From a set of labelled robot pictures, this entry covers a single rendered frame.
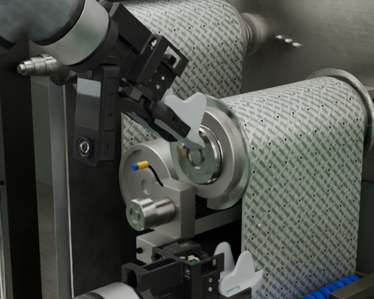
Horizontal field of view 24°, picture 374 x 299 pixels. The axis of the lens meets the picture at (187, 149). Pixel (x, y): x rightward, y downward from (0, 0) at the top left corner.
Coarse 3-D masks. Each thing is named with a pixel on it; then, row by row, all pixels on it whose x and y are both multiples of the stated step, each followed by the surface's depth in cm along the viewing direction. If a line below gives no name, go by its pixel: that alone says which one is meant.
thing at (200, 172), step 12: (204, 132) 106; (216, 144) 105; (180, 156) 110; (192, 156) 108; (204, 156) 106; (216, 156) 105; (192, 168) 109; (204, 168) 107; (216, 168) 105; (192, 180) 109; (204, 180) 107
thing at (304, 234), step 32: (288, 192) 112; (320, 192) 116; (352, 192) 121; (256, 224) 109; (288, 224) 113; (320, 224) 118; (352, 224) 123; (256, 256) 110; (288, 256) 114; (320, 256) 119; (352, 256) 125; (288, 288) 116
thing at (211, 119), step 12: (204, 120) 107; (216, 120) 105; (216, 132) 105; (228, 132) 104; (228, 144) 104; (228, 156) 105; (180, 168) 112; (228, 168) 105; (216, 180) 107; (228, 180) 106; (204, 192) 109; (216, 192) 108
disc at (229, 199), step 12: (216, 108) 106; (228, 108) 105; (228, 120) 105; (240, 132) 104; (240, 144) 104; (240, 156) 104; (240, 168) 105; (180, 180) 114; (240, 180) 105; (228, 192) 107; (240, 192) 106; (204, 204) 111; (216, 204) 110; (228, 204) 108
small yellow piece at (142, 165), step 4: (132, 164) 109; (136, 164) 109; (140, 164) 109; (144, 164) 110; (148, 164) 111; (132, 168) 109; (136, 168) 109; (140, 168) 110; (152, 168) 111; (156, 176) 111; (160, 184) 111
